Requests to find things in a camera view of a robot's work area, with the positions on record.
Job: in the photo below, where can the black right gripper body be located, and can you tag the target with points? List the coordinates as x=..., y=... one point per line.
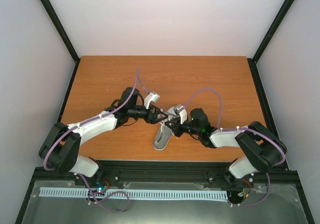
x=186, y=131

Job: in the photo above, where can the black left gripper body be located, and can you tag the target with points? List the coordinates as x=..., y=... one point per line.
x=150, y=112

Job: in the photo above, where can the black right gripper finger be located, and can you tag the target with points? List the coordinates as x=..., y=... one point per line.
x=173, y=121
x=174, y=128

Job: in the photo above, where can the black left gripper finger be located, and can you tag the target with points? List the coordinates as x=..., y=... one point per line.
x=157, y=119
x=159, y=112

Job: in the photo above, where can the grey canvas sneaker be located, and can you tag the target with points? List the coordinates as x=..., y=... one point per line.
x=162, y=137

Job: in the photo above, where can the white shoelace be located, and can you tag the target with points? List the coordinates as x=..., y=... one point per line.
x=172, y=113

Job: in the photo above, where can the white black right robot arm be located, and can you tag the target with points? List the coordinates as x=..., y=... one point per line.
x=262, y=149

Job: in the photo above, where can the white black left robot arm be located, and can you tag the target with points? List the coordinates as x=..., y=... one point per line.
x=60, y=150

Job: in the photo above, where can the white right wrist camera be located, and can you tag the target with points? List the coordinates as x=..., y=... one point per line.
x=181, y=112

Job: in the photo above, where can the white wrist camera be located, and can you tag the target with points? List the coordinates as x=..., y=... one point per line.
x=181, y=112
x=152, y=97

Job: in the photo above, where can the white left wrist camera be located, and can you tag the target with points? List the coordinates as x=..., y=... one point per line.
x=152, y=97

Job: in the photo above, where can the black aluminium frame rail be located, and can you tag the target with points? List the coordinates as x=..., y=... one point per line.
x=209, y=174

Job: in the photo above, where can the light blue slotted cable duct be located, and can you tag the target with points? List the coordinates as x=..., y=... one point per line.
x=140, y=195

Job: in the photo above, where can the grey metal base plate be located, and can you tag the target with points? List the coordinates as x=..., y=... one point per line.
x=273, y=204

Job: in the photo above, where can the black left frame post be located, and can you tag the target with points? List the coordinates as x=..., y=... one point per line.
x=60, y=29

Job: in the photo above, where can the black frame post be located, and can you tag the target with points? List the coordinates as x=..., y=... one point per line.
x=60, y=29
x=283, y=10

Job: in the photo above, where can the black right frame post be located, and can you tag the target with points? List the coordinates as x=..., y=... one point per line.
x=283, y=10

